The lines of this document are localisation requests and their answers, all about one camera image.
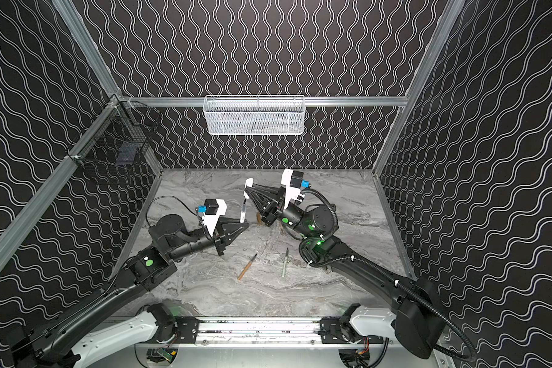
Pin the aluminium corner post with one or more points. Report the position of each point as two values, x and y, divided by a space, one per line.
439 38
80 34

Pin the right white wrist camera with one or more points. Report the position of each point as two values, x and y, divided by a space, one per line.
294 183

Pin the aluminium horizontal back bar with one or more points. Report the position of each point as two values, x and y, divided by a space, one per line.
287 101

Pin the white wire mesh basket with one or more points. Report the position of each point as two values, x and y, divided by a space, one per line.
254 120

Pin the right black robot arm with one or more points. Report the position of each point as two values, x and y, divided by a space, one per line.
315 219

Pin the aluminium corner post left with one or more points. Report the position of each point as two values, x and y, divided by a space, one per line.
80 34

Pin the aluminium corner post right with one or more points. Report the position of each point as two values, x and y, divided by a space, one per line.
439 38

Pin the white pen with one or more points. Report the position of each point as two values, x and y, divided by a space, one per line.
248 183

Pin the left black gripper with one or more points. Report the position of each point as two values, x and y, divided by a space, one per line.
218 239

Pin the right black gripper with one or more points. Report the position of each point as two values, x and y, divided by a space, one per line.
278 207

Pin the black wire basket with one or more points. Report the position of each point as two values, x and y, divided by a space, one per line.
116 154

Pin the aluminium left side bar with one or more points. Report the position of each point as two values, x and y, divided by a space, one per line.
15 234

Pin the brown pen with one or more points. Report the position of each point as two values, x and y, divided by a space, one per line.
247 267

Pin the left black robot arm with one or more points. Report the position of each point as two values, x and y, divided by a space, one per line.
74 338

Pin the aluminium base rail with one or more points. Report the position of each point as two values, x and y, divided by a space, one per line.
276 332

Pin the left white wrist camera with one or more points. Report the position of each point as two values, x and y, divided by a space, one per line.
210 212

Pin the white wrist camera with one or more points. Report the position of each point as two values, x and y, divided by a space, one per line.
294 183
210 212

